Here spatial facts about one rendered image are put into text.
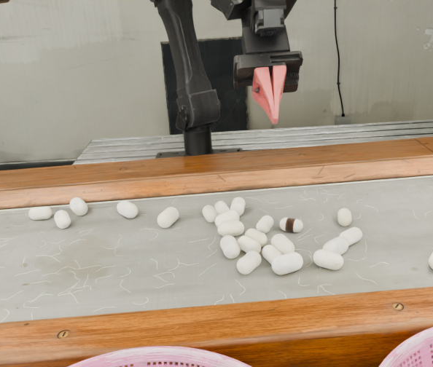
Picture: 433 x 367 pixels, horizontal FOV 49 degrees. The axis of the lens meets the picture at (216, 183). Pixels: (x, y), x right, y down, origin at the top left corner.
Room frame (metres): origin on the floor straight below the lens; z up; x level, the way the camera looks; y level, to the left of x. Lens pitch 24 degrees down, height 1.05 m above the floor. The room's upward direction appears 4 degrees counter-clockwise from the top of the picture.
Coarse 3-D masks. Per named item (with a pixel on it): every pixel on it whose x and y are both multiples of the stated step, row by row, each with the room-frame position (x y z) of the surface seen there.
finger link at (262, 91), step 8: (256, 72) 0.69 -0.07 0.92; (264, 72) 0.69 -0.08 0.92; (288, 72) 0.74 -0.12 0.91; (296, 72) 0.74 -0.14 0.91; (256, 80) 0.70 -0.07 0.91; (264, 80) 0.68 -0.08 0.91; (288, 80) 0.73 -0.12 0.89; (296, 80) 0.73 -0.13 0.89; (256, 88) 0.72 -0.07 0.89; (264, 88) 0.68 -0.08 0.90; (288, 88) 0.73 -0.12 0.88; (296, 88) 0.73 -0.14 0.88; (256, 96) 0.71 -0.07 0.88; (264, 96) 0.71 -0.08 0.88; (272, 96) 0.67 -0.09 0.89; (264, 104) 0.70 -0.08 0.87; (272, 104) 0.66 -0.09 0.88; (272, 112) 0.66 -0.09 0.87; (272, 120) 0.66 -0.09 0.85
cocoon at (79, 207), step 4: (72, 200) 0.64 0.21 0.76; (76, 200) 0.63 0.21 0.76; (80, 200) 0.63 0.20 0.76; (72, 204) 0.63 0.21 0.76; (76, 204) 0.62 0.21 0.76; (80, 204) 0.62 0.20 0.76; (84, 204) 0.62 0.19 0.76; (72, 208) 0.62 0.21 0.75; (76, 208) 0.62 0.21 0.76; (80, 208) 0.62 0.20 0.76; (84, 208) 0.62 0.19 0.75; (76, 212) 0.62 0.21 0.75; (80, 212) 0.62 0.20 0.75; (84, 212) 0.62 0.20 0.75
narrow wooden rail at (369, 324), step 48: (432, 288) 0.37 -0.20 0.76; (0, 336) 0.34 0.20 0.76; (48, 336) 0.34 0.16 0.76; (96, 336) 0.33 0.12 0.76; (144, 336) 0.33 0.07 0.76; (192, 336) 0.32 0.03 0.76; (240, 336) 0.32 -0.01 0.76; (288, 336) 0.32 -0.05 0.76; (336, 336) 0.32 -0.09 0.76; (384, 336) 0.32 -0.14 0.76
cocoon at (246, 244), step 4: (244, 236) 0.50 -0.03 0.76; (248, 236) 0.50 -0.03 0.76; (240, 240) 0.49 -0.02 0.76; (244, 240) 0.49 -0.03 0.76; (248, 240) 0.49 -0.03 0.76; (252, 240) 0.49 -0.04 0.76; (256, 240) 0.49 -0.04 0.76; (240, 244) 0.49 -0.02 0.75; (244, 244) 0.49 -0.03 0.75; (248, 244) 0.48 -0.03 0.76; (252, 244) 0.48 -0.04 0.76; (256, 244) 0.48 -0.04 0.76; (240, 248) 0.49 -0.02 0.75; (244, 248) 0.49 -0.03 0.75; (248, 248) 0.48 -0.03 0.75; (252, 248) 0.48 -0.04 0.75; (256, 248) 0.48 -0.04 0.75; (260, 248) 0.48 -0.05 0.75
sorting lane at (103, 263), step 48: (240, 192) 0.67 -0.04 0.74; (288, 192) 0.65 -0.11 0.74; (336, 192) 0.64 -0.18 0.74; (384, 192) 0.63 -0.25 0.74; (432, 192) 0.62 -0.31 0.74; (0, 240) 0.57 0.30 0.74; (48, 240) 0.56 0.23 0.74; (96, 240) 0.55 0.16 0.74; (144, 240) 0.54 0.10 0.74; (192, 240) 0.53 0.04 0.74; (384, 240) 0.50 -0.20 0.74; (432, 240) 0.49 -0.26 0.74; (0, 288) 0.45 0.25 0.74; (48, 288) 0.45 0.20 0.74; (96, 288) 0.44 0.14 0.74; (144, 288) 0.43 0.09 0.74; (192, 288) 0.43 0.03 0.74; (240, 288) 0.42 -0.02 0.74; (288, 288) 0.41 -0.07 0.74; (336, 288) 0.41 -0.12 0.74; (384, 288) 0.40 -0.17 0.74
